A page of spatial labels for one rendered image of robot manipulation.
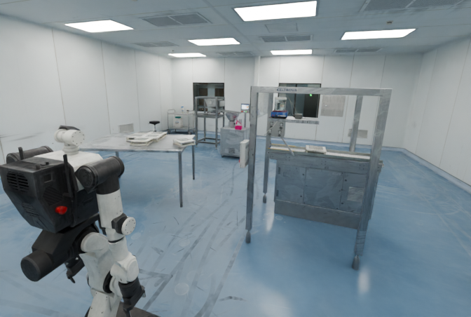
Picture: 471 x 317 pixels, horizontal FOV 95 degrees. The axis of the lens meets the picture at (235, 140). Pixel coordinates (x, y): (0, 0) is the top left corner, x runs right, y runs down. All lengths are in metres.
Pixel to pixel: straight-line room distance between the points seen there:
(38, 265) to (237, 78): 7.61
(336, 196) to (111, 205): 2.61
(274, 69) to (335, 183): 5.59
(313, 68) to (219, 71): 3.33
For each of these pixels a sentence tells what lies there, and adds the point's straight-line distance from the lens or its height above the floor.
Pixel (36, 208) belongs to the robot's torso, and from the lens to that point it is 1.17.
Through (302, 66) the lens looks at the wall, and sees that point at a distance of 7.89.
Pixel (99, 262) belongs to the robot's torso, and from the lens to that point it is 1.48.
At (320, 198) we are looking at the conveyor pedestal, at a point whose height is 0.35.
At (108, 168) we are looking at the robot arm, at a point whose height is 1.35.
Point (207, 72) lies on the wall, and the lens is 8.69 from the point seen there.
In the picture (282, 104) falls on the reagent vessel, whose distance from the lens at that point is 2.84.
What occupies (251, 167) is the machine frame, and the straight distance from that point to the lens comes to 2.27.
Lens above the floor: 1.67
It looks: 13 degrees down
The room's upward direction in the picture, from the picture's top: 2 degrees clockwise
